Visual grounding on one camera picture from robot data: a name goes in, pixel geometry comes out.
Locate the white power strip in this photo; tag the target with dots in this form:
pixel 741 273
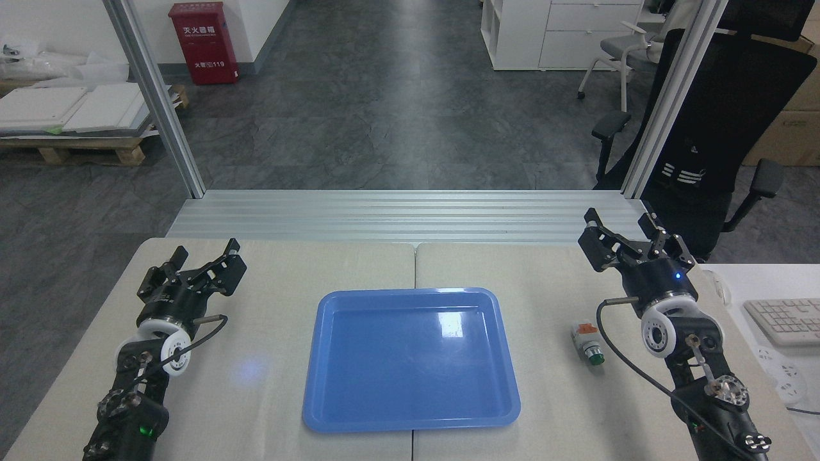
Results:
pixel 781 374

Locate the silver aluminium rail platform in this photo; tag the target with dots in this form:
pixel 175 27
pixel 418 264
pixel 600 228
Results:
pixel 410 218

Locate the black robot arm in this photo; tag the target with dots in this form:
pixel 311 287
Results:
pixel 711 397
pixel 134 410

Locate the green push button switch part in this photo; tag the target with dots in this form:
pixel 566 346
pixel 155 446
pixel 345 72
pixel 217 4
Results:
pixel 589 342

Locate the black mesh office chair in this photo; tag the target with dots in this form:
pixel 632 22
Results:
pixel 737 115

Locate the grey white office chair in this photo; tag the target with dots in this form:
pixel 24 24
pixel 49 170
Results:
pixel 624 48

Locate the wooden pallet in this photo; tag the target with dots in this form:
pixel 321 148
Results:
pixel 70 150

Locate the blue plastic tray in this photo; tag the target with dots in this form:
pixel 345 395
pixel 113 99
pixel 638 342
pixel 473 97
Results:
pixel 410 365

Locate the white keyboard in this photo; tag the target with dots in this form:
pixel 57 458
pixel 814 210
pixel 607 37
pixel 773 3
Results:
pixel 785 320

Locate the brown cardboard boxes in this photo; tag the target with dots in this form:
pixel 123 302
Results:
pixel 788 128

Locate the white flat boards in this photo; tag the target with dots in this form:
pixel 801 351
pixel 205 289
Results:
pixel 70 109

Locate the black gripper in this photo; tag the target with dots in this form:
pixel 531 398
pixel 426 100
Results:
pixel 172 302
pixel 663 278

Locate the red fire extinguisher box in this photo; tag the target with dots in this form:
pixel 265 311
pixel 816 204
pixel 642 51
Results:
pixel 205 45

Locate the silver aluminium post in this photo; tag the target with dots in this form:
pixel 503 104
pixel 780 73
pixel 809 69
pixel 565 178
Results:
pixel 672 96
pixel 157 102

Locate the white computer mouse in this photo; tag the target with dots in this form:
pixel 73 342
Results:
pixel 719 287

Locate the white storage cabinet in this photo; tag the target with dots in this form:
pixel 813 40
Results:
pixel 551 35

